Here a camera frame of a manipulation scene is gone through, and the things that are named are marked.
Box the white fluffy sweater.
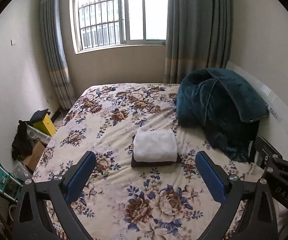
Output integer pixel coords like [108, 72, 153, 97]
[133, 129, 178, 163]

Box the black clothes pile on floor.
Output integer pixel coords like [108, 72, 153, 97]
[12, 120, 33, 161]

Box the white headboard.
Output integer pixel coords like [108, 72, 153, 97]
[226, 61, 288, 161]

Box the cardboard box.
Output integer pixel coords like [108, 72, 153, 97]
[23, 141, 45, 172]

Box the floral fleece bed blanket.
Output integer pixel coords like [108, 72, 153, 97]
[32, 82, 288, 240]

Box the white plastic basket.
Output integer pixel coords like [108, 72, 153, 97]
[26, 125, 52, 145]

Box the teal plush quilt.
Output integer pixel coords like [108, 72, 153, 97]
[177, 68, 269, 163]

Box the black folded garment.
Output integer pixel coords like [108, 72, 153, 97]
[130, 135, 183, 168]

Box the yellow box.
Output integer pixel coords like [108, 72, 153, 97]
[33, 114, 56, 137]

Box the dark cap on box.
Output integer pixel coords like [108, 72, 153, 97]
[30, 108, 51, 123]

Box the right striped grey curtain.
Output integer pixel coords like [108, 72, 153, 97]
[164, 0, 232, 83]

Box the striped grey curtain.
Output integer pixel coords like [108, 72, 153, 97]
[40, 0, 76, 110]
[164, 0, 232, 83]

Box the left striped grey curtain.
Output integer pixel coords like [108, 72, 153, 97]
[40, 0, 76, 110]

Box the window with metal bars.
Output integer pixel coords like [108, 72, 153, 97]
[70, 0, 168, 53]

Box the teal wire rack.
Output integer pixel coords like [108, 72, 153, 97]
[0, 164, 23, 202]

